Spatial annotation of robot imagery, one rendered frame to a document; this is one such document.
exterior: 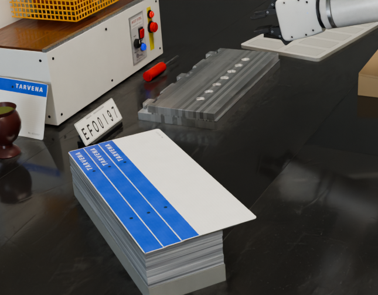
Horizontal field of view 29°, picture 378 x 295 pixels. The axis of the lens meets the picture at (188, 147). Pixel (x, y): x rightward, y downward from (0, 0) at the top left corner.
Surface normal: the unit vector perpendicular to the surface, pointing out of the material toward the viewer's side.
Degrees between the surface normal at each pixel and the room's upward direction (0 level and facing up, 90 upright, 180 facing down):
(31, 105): 69
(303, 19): 90
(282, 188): 0
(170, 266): 90
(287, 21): 90
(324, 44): 0
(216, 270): 90
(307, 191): 0
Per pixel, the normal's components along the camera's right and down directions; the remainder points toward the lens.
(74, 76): 0.90, 0.13
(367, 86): -0.47, 0.41
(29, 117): -0.48, 0.06
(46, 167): -0.07, -0.90
